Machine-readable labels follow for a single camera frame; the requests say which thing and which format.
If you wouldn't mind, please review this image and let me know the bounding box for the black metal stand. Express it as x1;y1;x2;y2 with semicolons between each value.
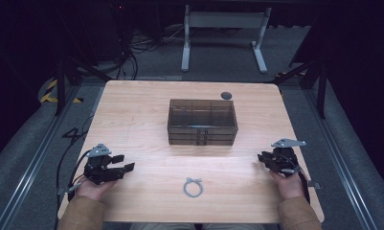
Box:
54;55;113;117
273;57;328;120

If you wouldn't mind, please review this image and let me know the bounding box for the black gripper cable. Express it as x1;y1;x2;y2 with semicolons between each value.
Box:
296;166;311;204
54;149;92;230

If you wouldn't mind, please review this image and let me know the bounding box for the person's left hand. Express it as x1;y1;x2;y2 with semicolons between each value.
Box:
76;178;117;202

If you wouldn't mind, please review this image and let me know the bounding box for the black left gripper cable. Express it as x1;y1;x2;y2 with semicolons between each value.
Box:
54;149;92;230

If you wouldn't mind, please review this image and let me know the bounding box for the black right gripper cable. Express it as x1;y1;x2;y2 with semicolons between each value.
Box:
296;166;311;204

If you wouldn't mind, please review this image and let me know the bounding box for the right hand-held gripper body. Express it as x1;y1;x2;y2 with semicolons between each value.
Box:
265;137;307;175

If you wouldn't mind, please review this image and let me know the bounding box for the transparent brown drawer organizer box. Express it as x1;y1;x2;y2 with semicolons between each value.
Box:
167;98;238;147

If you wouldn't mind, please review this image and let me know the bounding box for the white metal desk frame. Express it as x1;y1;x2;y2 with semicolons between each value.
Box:
180;4;273;74

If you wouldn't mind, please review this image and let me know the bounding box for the grey cable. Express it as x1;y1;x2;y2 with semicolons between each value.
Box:
183;176;204;198

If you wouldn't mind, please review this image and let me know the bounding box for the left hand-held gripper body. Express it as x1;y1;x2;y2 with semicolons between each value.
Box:
82;143;118;186

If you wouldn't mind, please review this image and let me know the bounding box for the transparent brown drawer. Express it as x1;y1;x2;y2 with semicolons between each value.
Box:
169;139;236;147

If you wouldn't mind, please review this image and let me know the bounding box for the grey floor rail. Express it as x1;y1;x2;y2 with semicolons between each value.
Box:
303;89;378;230
0;85;82;230

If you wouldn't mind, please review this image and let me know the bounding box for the bundle of black floor cables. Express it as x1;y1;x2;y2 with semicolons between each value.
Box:
114;23;188;81

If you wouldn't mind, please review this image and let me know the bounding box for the person's right hand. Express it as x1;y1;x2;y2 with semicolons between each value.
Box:
269;170;306;201

